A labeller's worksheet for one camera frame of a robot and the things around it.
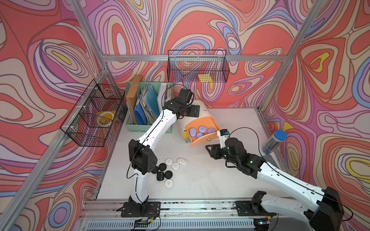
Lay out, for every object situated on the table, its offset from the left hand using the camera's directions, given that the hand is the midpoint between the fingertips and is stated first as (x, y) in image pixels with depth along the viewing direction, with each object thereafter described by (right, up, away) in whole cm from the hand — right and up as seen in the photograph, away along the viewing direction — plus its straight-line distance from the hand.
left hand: (193, 110), depth 85 cm
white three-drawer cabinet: (+3, -12, -1) cm, 12 cm away
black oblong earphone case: (-19, -39, -1) cm, 44 cm away
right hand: (+9, -22, -8) cm, 25 cm away
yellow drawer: (-5, -15, +1) cm, 16 cm away
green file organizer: (-31, +6, +6) cm, 32 cm away
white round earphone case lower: (-14, -42, -5) cm, 45 cm away
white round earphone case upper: (-15, -32, +3) cm, 36 cm away
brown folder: (-35, +6, -3) cm, 36 cm away
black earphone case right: (-15, -38, -1) cm, 41 cm away
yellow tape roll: (-45, -5, -15) cm, 47 cm away
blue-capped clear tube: (+55, -16, +5) cm, 57 cm away
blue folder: (-34, -2, +7) cm, 35 cm away
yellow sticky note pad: (+8, +21, +6) cm, 23 cm away
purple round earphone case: (+11, -12, -3) cm, 16 cm away
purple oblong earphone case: (0, -13, -3) cm, 14 cm away
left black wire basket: (-56, -5, -7) cm, 56 cm away
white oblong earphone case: (-7, -31, +3) cm, 32 cm away
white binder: (-20, +9, +6) cm, 23 cm away
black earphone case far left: (-23, -37, +1) cm, 43 cm away
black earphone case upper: (-19, -34, +2) cm, 39 cm away
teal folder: (-27, +9, +6) cm, 29 cm away
